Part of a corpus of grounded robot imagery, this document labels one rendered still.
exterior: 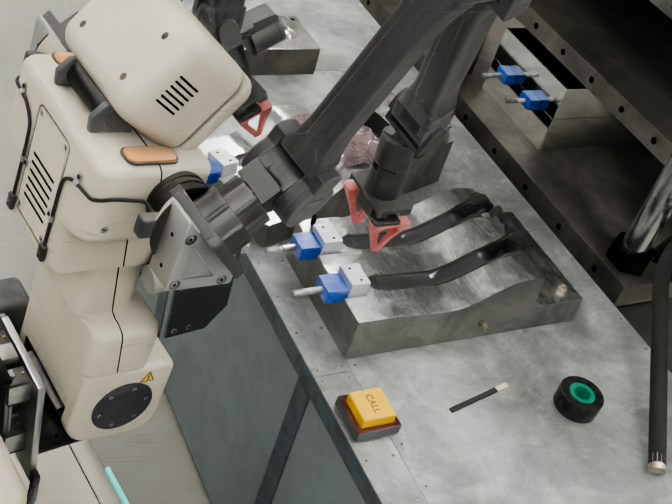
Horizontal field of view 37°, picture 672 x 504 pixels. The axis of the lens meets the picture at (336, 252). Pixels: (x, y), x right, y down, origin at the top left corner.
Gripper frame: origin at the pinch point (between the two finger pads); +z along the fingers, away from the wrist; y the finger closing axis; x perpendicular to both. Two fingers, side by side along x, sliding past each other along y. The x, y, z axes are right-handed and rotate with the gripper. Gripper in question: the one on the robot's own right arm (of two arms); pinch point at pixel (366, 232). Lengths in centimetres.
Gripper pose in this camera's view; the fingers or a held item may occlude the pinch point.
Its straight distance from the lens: 165.6
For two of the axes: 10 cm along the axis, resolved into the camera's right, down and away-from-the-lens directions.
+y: -4.2, -6.7, 6.1
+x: -8.7, 1.2, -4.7
